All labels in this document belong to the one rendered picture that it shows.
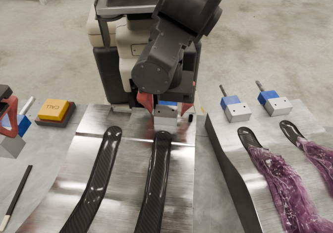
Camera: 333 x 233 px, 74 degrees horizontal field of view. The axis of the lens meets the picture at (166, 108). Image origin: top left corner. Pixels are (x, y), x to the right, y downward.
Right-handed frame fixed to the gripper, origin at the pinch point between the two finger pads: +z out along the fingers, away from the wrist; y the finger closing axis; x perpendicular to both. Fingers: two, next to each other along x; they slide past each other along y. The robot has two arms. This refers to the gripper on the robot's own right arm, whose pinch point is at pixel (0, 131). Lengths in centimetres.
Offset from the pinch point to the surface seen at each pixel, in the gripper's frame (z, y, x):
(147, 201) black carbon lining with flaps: 6.7, 28.3, -6.9
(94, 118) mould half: 6.1, 13.1, 9.4
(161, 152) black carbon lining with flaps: 6.8, 29.5, 3.0
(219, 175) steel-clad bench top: 14.8, 42.8, 3.4
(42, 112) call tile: 11.6, -4.0, 13.7
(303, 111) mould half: 9, 64, 21
